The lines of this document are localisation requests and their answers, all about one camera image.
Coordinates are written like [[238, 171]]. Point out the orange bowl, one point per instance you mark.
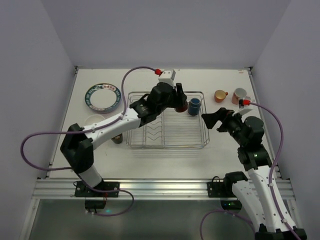
[[93, 119]]

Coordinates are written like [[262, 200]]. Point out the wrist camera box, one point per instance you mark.
[[244, 106], [166, 76]]

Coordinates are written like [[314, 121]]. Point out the pink cup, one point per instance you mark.
[[238, 94]]

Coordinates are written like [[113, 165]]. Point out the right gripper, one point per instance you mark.
[[223, 120]]

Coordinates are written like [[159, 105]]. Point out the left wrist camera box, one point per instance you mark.
[[166, 76]]

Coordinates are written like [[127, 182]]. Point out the black cup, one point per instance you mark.
[[118, 139]]

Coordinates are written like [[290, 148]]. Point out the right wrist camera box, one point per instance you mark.
[[244, 106]]

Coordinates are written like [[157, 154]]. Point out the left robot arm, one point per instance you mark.
[[79, 143]]

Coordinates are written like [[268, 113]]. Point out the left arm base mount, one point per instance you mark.
[[96, 199]]

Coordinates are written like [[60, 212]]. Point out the blue cup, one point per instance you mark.
[[194, 106]]

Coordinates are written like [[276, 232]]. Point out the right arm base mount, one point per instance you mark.
[[216, 188]]

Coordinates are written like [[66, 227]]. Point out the aluminium rail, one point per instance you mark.
[[142, 189]]

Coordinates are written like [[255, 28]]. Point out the red orange cup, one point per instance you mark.
[[220, 95]]

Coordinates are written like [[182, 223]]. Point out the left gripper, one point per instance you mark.
[[175, 97]]

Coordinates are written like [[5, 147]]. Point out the wire dish rack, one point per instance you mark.
[[172, 129]]

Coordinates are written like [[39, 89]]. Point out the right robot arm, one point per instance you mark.
[[256, 187]]

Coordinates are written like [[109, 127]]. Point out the dark brown cup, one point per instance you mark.
[[182, 108]]

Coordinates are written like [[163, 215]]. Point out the green rimmed printed plate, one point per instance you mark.
[[103, 98]]

